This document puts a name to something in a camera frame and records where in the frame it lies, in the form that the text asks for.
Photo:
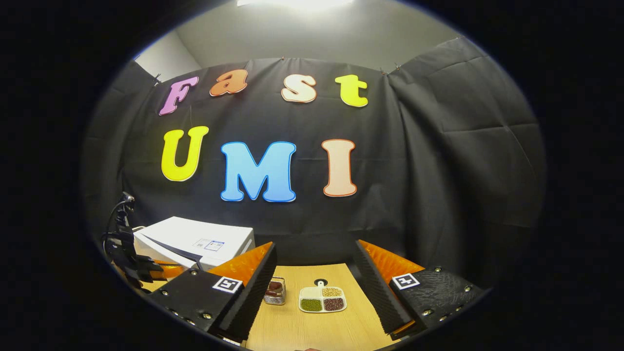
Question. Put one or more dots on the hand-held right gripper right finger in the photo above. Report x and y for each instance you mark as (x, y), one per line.
(378, 292)

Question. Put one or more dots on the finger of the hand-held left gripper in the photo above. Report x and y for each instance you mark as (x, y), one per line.
(170, 270)

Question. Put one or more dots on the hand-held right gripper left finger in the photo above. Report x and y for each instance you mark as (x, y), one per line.
(253, 292)

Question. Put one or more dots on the white microwave oven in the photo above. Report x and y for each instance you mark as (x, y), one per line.
(185, 234)

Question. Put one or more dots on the red beans heap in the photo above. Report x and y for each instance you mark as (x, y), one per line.
(334, 304)

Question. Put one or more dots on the yellow beans heap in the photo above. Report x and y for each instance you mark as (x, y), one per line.
(332, 292)

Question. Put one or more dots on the white divided tray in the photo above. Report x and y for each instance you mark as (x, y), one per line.
(312, 292)

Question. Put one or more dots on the green beans heap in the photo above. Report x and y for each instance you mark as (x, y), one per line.
(311, 305)

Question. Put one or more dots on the black backdrop cloth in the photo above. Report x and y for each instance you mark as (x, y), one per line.
(438, 170)

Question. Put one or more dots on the ceiling light panel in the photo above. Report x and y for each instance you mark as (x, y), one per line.
(297, 4)

